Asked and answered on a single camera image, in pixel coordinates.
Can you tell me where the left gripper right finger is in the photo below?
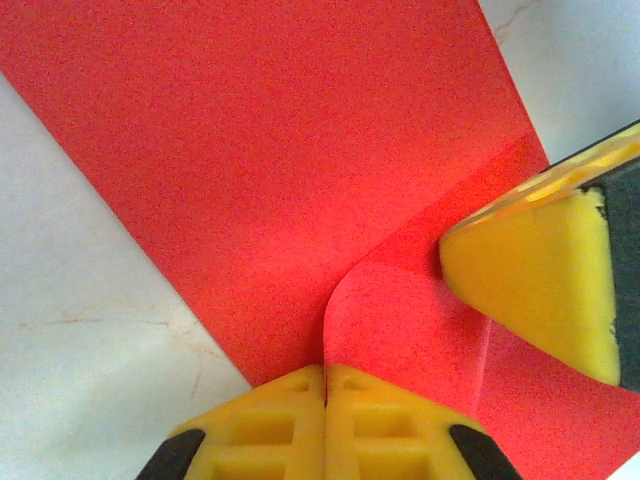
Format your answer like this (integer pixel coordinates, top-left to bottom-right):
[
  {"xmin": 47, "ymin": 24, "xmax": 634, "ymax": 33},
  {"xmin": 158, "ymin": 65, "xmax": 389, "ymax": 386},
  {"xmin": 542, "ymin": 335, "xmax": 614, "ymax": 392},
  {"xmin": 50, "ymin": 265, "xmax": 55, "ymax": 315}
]
[{"xmin": 324, "ymin": 364, "xmax": 524, "ymax": 480}]

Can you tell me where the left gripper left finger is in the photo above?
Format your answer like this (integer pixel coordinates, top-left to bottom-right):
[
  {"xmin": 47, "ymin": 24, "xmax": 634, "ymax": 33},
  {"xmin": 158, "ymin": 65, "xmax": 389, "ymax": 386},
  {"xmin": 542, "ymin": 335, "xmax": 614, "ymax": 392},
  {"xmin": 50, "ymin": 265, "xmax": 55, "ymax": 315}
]
[{"xmin": 134, "ymin": 364, "xmax": 327, "ymax": 480}]

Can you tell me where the red paper sheet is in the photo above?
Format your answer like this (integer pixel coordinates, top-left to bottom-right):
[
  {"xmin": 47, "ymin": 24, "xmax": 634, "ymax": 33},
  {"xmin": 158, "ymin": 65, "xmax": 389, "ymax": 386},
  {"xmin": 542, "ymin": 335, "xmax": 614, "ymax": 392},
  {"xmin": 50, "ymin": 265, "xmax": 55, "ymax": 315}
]
[{"xmin": 0, "ymin": 0, "xmax": 640, "ymax": 480}]

